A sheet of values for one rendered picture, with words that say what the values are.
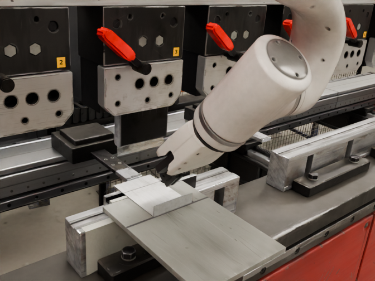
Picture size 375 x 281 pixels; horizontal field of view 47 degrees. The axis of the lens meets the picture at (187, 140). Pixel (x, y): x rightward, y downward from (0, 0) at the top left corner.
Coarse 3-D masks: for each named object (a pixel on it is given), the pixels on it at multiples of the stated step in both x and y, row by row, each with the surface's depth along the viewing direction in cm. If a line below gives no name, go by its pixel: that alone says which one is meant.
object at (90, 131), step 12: (60, 132) 97; (72, 132) 96; (84, 132) 97; (96, 132) 97; (108, 132) 98; (60, 144) 95; (72, 144) 93; (84, 144) 93; (96, 144) 95; (108, 144) 97; (72, 156) 92; (84, 156) 94; (96, 156) 93; (108, 156) 93; (108, 168) 89; (120, 168) 88
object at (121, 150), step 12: (156, 108) 77; (120, 120) 72; (132, 120) 74; (144, 120) 76; (156, 120) 78; (120, 132) 73; (132, 132) 75; (144, 132) 77; (156, 132) 78; (120, 144) 74; (132, 144) 77; (144, 144) 79; (156, 144) 81
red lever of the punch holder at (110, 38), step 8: (104, 32) 57; (112, 32) 58; (104, 40) 58; (112, 40) 58; (120, 40) 59; (112, 48) 59; (120, 48) 59; (128, 48) 60; (120, 56) 61; (128, 56) 61; (136, 64) 63; (144, 64) 63; (144, 72) 63
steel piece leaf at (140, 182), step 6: (132, 180) 84; (138, 180) 85; (144, 180) 85; (150, 180) 85; (156, 180) 85; (114, 186) 82; (120, 186) 82; (126, 186) 82; (132, 186) 82; (138, 186) 82; (144, 186) 83
